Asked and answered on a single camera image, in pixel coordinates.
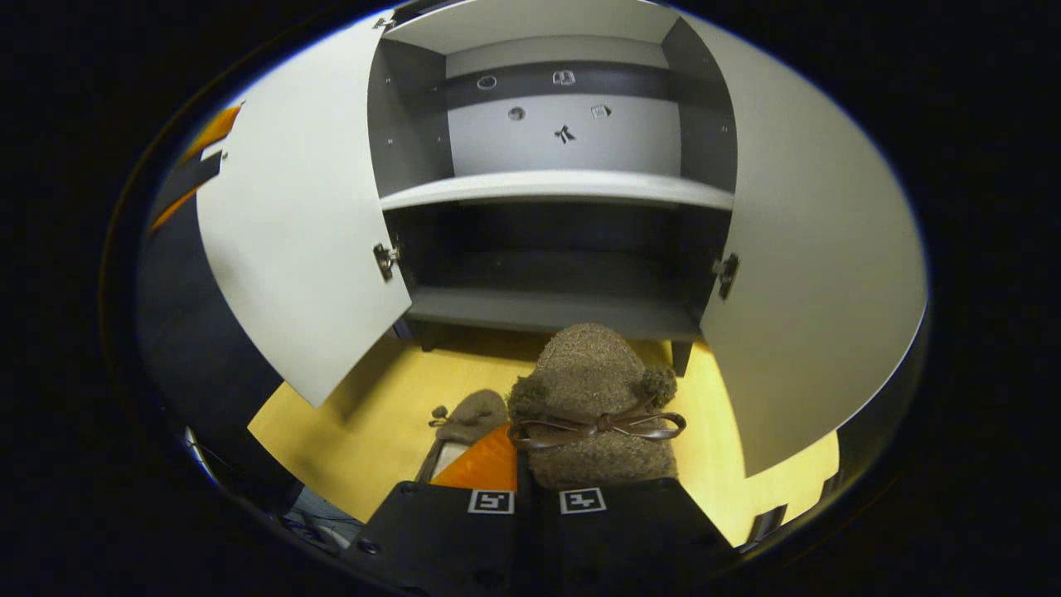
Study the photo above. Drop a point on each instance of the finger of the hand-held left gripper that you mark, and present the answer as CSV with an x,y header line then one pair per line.
x,y
191,178
215,133

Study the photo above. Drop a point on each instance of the white and grey shoe cabinet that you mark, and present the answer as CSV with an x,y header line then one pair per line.
x,y
564,191

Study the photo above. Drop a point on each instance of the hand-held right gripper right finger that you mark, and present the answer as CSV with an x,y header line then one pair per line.
x,y
613,531

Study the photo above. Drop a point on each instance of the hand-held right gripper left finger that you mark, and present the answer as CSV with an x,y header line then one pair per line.
x,y
448,531

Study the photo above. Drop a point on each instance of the brown fuzzy shoe with bow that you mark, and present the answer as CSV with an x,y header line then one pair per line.
x,y
588,373
477,414

